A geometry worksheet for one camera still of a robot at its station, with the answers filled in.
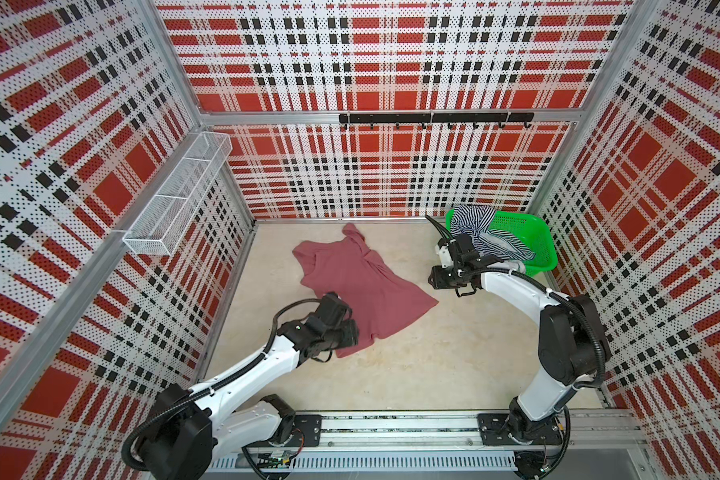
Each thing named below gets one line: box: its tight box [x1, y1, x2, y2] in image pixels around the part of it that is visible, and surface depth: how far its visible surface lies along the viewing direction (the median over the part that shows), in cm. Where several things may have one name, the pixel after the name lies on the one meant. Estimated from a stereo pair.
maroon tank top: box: [293, 223, 439, 359], surface depth 104 cm
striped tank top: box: [450, 205, 536, 261], surface depth 113 cm
